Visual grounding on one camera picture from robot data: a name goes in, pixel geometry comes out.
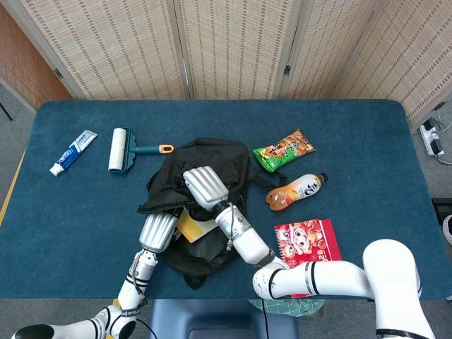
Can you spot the green patterned cloth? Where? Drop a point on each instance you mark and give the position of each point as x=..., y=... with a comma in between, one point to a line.
x=289, y=308

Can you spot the red spiral calendar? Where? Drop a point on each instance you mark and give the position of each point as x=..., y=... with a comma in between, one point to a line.
x=307, y=240

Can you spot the black stand leg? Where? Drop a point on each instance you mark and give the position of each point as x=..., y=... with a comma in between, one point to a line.
x=6, y=111

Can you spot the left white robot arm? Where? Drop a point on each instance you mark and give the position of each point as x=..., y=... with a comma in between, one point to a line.
x=136, y=282

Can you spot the black metal screen hinge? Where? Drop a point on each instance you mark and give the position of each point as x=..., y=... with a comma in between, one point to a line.
x=58, y=73
x=287, y=70

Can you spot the yellow white notebook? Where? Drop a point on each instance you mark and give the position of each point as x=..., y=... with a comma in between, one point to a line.
x=194, y=227

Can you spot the white power strip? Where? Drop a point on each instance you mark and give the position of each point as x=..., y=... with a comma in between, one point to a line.
x=431, y=136

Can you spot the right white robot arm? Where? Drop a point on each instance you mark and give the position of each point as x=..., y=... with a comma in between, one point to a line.
x=335, y=275

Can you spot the teal lint roller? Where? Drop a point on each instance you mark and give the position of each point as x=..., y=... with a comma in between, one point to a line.
x=118, y=150

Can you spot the blue table cloth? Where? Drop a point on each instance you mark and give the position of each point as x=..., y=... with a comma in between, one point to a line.
x=363, y=166

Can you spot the orange drink bottle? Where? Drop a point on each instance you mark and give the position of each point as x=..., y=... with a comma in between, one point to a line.
x=295, y=192

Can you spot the green orange snack bag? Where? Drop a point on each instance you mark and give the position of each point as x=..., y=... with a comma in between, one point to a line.
x=282, y=150

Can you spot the woven folding screen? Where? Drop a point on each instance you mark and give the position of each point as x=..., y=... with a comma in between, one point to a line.
x=233, y=46

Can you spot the black box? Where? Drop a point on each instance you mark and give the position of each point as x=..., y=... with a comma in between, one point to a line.
x=443, y=208

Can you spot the dark blue chair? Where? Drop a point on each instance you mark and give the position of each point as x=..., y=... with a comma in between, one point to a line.
x=219, y=318

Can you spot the blue white toothpaste tube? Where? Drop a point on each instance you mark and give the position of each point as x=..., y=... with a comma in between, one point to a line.
x=72, y=153

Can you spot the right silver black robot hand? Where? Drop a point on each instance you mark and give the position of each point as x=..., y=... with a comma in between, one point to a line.
x=205, y=185

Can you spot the black fabric backpack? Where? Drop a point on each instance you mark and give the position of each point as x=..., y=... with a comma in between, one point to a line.
x=212, y=155

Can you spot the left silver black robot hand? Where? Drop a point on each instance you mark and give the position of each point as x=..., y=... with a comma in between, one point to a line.
x=157, y=231

